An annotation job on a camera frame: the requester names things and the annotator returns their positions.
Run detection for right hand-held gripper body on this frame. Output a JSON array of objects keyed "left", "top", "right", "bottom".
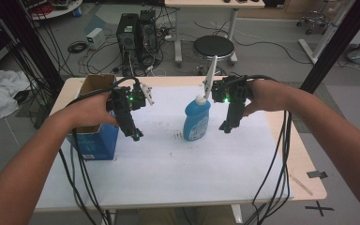
[{"left": 202, "top": 55, "right": 255, "bottom": 105}]

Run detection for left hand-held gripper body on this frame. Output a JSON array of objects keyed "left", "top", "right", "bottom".
[{"left": 106, "top": 79, "right": 155, "bottom": 113}]

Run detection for blue detergent bottle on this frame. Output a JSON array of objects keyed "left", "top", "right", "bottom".
[{"left": 182, "top": 94, "right": 212, "bottom": 143}]

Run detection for blue cardboard box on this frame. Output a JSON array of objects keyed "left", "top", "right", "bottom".
[{"left": 67, "top": 73, "right": 120, "bottom": 161}]

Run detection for person's right hand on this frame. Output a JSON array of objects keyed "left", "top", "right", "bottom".
[{"left": 243, "top": 79, "right": 290, "bottom": 117}]

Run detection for person's left hand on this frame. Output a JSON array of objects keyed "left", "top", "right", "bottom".
[{"left": 67, "top": 92, "right": 120, "bottom": 129}]

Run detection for black round stool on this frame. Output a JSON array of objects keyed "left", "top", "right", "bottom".
[{"left": 192, "top": 35, "right": 236, "bottom": 77}]

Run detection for white paper sheet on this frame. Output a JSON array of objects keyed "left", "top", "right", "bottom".
[{"left": 36, "top": 84, "right": 294, "bottom": 210}]

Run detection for black computer tower green label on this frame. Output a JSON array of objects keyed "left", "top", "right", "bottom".
[{"left": 115, "top": 12, "right": 140, "bottom": 78}]

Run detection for small white box device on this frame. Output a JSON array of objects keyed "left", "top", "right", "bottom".
[{"left": 85, "top": 27, "right": 106, "bottom": 50}]

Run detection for light wooden table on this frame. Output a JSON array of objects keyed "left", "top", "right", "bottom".
[{"left": 34, "top": 75, "right": 328, "bottom": 214}]

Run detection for white-legged wooden desk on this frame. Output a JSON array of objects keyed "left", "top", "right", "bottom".
[{"left": 163, "top": 0, "right": 266, "bottom": 68}]

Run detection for thin wooden stick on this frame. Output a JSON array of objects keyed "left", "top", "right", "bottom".
[{"left": 289, "top": 173, "right": 314, "bottom": 197}]

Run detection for black tape piece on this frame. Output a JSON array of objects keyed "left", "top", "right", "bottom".
[{"left": 306, "top": 170, "right": 329, "bottom": 180}]

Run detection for white metal stand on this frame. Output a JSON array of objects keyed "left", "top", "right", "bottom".
[{"left": 298, "top": 0, "right": 357, "bottom": 66}]

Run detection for office chair wheeled base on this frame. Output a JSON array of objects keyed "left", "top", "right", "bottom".
[{"left": 295, "top": 9, "right": 330, "bottom": 36}]

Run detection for round white table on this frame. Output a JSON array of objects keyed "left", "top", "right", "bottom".
[{"left": 27, "top": 0, "right": 84, "bottom": 22}]

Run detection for black tape cross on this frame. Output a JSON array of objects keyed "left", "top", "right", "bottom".
[{"left": 304, "top": 201, "right": 335, "bottom": 218}]

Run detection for right hand-held gripper black cables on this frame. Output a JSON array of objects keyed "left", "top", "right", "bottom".
[{"left": 245, "top": 74, "right": 293, "bottom": 225}]

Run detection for hand-held gripper black cables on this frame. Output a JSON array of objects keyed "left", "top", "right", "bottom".
[
  {"left": 57, "top": 76, "right": 143, "bottom": 225},
  {"left": 245, "top": 74, "right": 293, "bottom": 225}
]

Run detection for long black floor cable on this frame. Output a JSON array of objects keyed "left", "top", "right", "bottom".
[{"left": 194, "top": 21, "right": 313, "bottom": 66}]

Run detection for left hand-held gripper black cables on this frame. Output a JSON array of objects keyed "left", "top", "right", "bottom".
[{"left": 57, "top": 76, "right": 143, "bottom": 225}]

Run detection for coiled black cable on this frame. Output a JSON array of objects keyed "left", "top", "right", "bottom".
[{"left": 67, "top": 40, "right": 89, "bottom": 54}]

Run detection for black metal frame post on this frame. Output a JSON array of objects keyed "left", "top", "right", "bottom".
[
  {"left": 299, "top": 0, "right": 360, "bottom": 95},
  {"left": 0, "top": 0, "right": 66, "bottom": 92}
]

